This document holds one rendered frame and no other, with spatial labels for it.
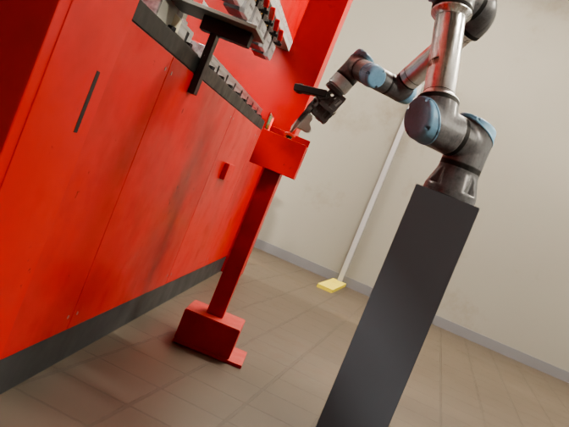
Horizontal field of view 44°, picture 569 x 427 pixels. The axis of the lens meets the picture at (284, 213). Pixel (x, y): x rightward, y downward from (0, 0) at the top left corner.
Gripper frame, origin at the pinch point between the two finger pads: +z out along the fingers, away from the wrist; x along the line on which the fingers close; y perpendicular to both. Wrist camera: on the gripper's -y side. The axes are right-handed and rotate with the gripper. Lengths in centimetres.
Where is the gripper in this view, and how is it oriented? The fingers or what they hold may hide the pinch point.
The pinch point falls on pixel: (291, 128)
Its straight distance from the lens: 241.5
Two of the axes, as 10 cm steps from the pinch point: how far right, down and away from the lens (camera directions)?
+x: 0.4, -0.4, 10.0
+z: -6.8, 7.4, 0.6
